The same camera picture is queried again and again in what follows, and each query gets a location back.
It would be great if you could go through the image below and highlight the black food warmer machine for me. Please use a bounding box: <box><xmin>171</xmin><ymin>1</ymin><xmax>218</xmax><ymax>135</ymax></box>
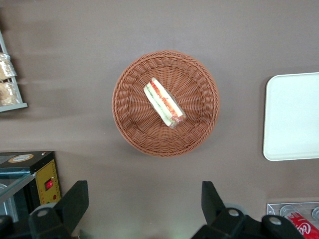
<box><xmin>0</xmin><ymin>151</ymin><xmax>62</xmax><ymax>224</ymax></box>

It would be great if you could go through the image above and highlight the plastic-wrapped sandwich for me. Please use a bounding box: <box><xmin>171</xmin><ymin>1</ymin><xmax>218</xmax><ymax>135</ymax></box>
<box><xmin>143</xmin><ymin>77</ymin><xmax>186</xmax><ymax>129</ymax></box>

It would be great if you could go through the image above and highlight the beige plastic tray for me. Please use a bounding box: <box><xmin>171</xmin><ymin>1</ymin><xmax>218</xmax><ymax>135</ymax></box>
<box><xmin>263</xmin><ymin>72</ymin><xmax>319</xmax><ymax>162</ymax></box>

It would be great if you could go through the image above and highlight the clear acrylic bottle rack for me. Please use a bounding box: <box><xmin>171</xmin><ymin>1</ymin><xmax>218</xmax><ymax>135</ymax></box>
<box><xmin>266</xmin><ymin>202</ymin><xmax>319</xmax><ymax>239</ymax></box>

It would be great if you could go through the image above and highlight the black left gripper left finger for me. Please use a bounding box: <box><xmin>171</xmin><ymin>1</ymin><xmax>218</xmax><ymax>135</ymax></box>
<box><xmin>28</xmin><ymin>180</ymin><xmax>90</xmax><ymax>239</ymax></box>

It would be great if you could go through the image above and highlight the clear bag of snacks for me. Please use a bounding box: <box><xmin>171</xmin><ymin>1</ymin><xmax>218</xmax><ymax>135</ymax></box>
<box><xmin>0</xmin><ymin>53</ymin><xmax>17</xmax><ymax>82</ymax></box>
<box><xmin>0</xmin><ymin>81</ymin><xmax>20</xmax><ymax>107</ymax></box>

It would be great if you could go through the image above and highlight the round brown wicker basket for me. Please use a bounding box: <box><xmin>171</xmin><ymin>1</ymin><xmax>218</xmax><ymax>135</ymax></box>
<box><xmin>111</xmin><ymin>50</ymin><xmax>220</xmax><ymax>157</ymax></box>

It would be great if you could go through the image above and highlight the red cola bottle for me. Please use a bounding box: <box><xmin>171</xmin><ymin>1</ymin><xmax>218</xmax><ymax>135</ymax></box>
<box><xmin>284</xmin><ymin>211</ymin><xmax>319</xmax><ymax>237</ymax></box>

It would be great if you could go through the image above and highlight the tray of packaged crackers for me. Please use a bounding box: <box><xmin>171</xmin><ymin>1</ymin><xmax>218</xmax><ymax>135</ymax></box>
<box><xmin>0</xmin><ymin>29</ymin><xmax>28</xmax><ymax>113</ymax></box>

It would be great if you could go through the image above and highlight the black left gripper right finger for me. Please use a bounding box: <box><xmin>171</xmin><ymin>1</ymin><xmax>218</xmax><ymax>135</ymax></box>
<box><xmin>190</xmin><ymin>181</ymin><xmax>247</xmax><ymax>239</ymax></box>

